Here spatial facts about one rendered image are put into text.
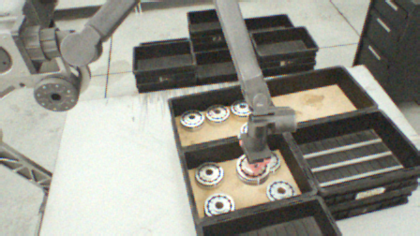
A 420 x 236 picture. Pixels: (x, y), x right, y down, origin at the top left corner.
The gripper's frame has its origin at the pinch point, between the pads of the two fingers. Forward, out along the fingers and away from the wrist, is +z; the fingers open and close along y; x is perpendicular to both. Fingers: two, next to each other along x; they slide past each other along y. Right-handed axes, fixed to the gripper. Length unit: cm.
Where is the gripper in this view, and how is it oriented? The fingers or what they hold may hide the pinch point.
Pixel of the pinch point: (252, 164)
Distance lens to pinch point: 110.1
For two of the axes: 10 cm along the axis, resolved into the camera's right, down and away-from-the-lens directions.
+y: -2.2, -6.8, 7.0
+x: -9.8, 1.6, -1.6
